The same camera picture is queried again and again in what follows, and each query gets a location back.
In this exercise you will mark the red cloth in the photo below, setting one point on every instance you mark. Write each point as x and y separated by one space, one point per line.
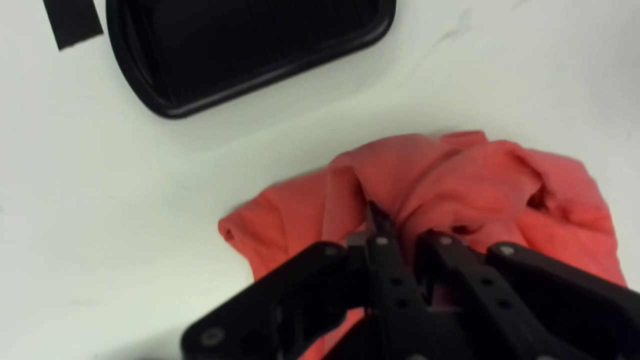
481 186

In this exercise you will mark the black ridged grill tray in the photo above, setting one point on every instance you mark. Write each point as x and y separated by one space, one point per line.
246 47

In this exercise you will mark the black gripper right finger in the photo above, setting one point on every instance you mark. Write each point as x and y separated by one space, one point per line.
533 306

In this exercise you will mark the small black tape piece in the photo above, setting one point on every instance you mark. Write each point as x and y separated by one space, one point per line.
73 21

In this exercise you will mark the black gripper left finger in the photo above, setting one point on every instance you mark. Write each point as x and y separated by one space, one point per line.
386 300

